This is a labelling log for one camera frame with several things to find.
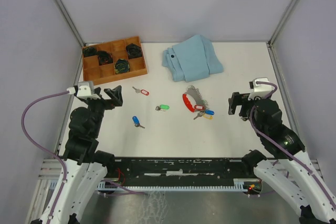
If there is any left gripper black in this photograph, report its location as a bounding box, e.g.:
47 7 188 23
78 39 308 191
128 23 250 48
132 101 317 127
84 84 123 135

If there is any bunch of tagged keys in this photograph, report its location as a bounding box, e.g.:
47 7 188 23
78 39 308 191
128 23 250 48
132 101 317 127
194 104 215 120

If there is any key with blue tag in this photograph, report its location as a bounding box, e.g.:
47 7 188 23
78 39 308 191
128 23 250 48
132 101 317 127
132 116 144 129

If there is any red handled metal keyring holder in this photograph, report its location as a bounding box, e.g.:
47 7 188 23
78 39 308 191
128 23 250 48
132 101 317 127
182 85 208 113

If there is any key with green tag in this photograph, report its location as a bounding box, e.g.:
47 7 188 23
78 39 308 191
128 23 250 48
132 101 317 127
155 104 170 111

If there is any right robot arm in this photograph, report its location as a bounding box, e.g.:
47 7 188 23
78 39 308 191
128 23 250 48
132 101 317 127
228 90 335 223

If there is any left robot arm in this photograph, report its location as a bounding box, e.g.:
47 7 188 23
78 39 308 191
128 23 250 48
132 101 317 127
32 81 123 223

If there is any wooden compartment tray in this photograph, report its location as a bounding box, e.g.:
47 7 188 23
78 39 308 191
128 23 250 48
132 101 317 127
82 36 148 85

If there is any key with red tag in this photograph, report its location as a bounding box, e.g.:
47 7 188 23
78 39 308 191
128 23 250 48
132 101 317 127
132 87 150 96

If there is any black rolled belt front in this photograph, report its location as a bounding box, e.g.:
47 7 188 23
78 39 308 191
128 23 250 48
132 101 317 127
114 59 130 74

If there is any black rolled belt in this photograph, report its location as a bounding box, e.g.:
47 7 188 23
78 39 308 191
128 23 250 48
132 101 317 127
126 43 142 59
97 50 113 66
82 46 97 58
114 59 130 74

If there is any black rolled belt middle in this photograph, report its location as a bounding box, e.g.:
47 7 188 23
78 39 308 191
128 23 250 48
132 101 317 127
97 50 113 66

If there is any black rolled belt far left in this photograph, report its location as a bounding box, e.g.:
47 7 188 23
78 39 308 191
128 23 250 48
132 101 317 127
82 46 97 58

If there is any black rolled belt right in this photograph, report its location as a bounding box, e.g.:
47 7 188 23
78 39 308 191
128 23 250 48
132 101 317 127
126 43 142 59

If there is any light blue folded cloth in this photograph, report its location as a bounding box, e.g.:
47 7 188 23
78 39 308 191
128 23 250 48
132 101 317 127
162 35 224 82

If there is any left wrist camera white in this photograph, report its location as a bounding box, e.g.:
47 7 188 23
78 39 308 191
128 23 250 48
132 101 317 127
67 81 96 99

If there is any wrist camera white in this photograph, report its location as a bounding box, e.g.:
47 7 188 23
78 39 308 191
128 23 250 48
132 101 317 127
248 78 272 100
67 81 96 99

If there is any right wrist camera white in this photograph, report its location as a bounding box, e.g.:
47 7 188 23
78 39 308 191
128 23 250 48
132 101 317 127
248 78 272 100

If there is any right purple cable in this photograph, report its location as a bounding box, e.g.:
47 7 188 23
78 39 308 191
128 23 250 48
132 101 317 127
246 81 336 209

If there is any purple cable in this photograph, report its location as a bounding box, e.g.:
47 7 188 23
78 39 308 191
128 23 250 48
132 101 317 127
246 81 336 209
20 90 145 224

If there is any right aluminium frame post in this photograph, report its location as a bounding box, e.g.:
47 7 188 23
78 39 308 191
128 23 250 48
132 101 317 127
268 0 316 45

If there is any aluminium frame post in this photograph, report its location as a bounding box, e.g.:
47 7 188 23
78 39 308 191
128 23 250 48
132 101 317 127
268 0 316 45
38 0 86 48

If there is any white slotted cable duct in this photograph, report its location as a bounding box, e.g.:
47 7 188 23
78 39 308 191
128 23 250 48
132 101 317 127
49 178 263 192

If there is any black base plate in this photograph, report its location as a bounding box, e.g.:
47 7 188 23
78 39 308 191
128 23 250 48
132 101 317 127
106 157 259 187

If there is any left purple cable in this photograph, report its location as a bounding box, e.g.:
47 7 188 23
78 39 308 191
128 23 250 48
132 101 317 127
20 90 145 224

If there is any left aluminium frame post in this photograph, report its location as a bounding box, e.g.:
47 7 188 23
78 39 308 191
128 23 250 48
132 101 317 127
38 0 86 48

